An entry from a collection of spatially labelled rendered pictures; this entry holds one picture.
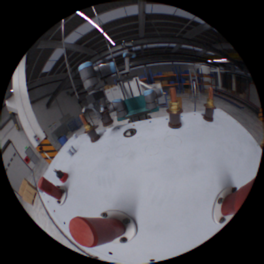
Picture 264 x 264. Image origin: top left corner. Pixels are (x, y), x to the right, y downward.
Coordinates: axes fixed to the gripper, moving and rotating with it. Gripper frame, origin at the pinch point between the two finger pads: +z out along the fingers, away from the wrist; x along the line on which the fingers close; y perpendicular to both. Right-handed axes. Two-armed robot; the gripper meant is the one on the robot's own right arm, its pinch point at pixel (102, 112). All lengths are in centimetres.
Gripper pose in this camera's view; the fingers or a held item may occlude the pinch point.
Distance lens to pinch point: 49.9
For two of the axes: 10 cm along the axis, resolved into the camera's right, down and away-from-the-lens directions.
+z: 2.8, 8.0, 5.3
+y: -9.5, 1.7, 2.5
